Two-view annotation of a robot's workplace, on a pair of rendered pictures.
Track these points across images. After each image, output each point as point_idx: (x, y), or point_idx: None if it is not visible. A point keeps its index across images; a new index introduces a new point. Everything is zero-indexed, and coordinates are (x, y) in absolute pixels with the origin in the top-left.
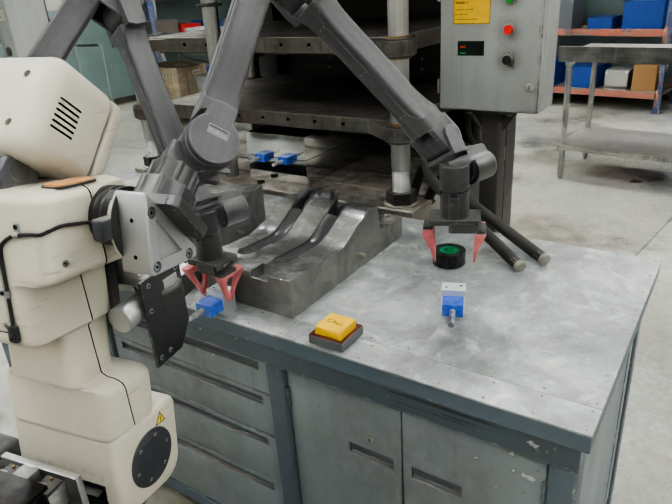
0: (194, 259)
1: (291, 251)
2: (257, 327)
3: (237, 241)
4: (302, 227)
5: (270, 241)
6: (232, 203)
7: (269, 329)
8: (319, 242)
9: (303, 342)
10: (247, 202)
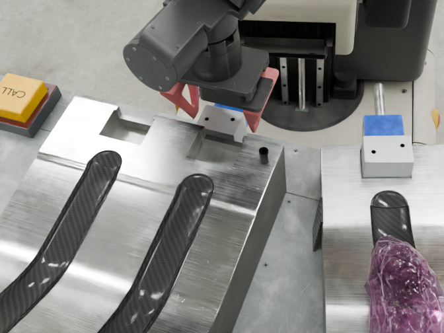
0: (240, 48)
1: (94, 213)
2: (147, 113)
3: (238, 240)
4: (77, 311)
5: (160, 269)
6: (149, 22)
7: (127, 111)
8: (33, 260)
9: (70, 94)
10: (123, 47)
